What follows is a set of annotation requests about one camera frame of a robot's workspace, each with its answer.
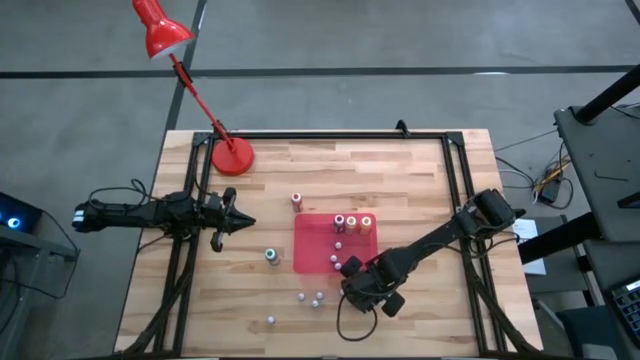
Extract dark grey desk top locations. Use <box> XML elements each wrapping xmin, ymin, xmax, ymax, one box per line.
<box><xmin>552</xmin><ymin>102</ymin><xmax>640</xmax><ymax>244</ymax></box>

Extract black pole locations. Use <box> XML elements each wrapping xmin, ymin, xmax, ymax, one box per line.
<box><xmin>574</xmin><ymin>63</ymin><xmax>640</xmax><ymax>125</ymax></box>

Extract white paper sheet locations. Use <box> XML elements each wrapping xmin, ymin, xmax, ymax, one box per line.
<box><xmin>511</xmin><ymin>217</ymin><xmax>548</xmax><ymax>277</ymax></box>

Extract black keyboard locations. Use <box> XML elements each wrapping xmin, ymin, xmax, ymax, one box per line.
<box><xmin>610</xmin><ymin>278</ymin><xmax>640</xmax><ymax>344</ymax></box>

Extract red translucent plastic bin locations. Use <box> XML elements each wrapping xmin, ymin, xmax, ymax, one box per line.
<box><xmin>292</xmin><ymin>212</ymin><xmax>379</xmax><ymax>275</ymax></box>

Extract black power adapter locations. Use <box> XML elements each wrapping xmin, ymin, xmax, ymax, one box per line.
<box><xmin>541</xmin><ymin>178</ymin><xmax>564</xmax><ymax>204</ymax></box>

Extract black computer blue lights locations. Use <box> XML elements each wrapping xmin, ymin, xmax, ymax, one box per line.
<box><xmin>0</xmin><ymin>192</ymin><xmax>42</xmax><ymax>236</ymax></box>

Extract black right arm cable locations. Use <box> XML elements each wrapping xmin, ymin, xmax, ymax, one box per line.
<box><xmin>335</xmin><ymin>294</ymin><xmax>379</xmax><ymax>343</ymax></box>

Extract red desk lamp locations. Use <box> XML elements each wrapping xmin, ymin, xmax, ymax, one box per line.
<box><xmin>131</xmin><ymin>0</ymin><xmax>256</xmax><ymax>177</ymax></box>

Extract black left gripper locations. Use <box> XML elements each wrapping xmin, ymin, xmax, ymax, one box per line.
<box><xmin>197</xmin><ymin>187</ymin><xmax>257</xmax><ymax>254</ymax></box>

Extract black aluminium table frame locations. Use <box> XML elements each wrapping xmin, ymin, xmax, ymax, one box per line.
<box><xmin>119</xmin><ymin>119</ymin><xmax>544</xmax><ymax>360</ymax></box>

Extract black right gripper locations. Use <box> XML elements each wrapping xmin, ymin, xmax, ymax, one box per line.
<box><xmin>341</xmin><ymin>254</ymin><xmax>407</xmax><ymax>319</ymax></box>

